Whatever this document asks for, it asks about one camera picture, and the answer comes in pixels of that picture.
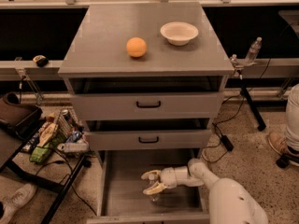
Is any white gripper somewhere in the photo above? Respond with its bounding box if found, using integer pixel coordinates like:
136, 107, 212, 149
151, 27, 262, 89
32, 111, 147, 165
141, 166, 204, 195

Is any white paper bowl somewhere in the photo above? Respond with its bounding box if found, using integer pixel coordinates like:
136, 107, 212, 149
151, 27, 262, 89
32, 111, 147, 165
160, 21, 198, 46

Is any grey open bottom drawer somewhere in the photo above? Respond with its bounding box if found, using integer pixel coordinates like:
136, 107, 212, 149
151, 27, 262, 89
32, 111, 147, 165
86, 149, 209, 224

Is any black tripod stand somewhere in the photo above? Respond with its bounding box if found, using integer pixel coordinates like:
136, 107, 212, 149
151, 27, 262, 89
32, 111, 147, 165
229, 53, 267, 133

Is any background water bottle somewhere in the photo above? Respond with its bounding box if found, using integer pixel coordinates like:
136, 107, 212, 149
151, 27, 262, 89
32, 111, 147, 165
245, 37, 263, 65

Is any black frame side table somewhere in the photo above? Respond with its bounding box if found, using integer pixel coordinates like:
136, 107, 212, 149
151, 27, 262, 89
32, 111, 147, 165
0, 119, 88, 224

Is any grey middle drawer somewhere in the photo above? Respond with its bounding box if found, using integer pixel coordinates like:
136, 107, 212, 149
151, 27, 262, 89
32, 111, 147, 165
86, 130, 211, 150

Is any tan shoe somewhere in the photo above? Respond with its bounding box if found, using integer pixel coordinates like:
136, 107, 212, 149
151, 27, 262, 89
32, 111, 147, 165
268, 132, 299, 158

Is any black power adapter cable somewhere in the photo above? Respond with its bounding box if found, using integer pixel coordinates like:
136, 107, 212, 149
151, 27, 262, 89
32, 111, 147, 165
201, 58, 273, 164

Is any brown bag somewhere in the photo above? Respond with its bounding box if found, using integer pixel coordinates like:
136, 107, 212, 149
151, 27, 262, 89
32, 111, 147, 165
0, 92, 42, 140

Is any lying plastic bottle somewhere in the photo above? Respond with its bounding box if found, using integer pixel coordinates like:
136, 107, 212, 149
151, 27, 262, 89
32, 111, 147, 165
57, 143, 89, 153

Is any grey drawer cabinet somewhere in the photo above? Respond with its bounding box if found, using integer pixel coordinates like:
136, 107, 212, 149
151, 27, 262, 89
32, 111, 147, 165
57, 1, 235, 224

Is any grey top drawer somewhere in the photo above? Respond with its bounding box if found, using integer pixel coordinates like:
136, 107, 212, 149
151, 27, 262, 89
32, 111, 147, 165
70, 92, 223, 120

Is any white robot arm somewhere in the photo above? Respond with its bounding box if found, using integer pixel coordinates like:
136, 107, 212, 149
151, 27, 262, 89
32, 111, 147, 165
141, 158, 269, 224

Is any green snack bag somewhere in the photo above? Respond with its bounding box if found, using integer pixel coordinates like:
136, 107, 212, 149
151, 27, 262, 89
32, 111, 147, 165
29, 143, 53, 164

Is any soda can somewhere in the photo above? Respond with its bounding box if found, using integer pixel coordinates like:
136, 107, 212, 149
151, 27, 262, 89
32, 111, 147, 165
61, 109, 73, 124

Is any white sneaker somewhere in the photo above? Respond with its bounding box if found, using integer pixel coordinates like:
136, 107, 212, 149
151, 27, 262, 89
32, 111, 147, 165
0, 183, 37, 224

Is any black tape measure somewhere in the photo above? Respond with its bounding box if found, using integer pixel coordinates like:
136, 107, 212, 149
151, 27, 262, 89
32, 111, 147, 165
33, 55, 49, 67

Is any clear plastic water bottle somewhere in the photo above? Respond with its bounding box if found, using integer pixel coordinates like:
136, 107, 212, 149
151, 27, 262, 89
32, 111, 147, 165
148, 174, 160, 203

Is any orange fruit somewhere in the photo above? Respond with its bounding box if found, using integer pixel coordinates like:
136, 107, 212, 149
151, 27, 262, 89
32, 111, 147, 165
126, 37, 147, 58

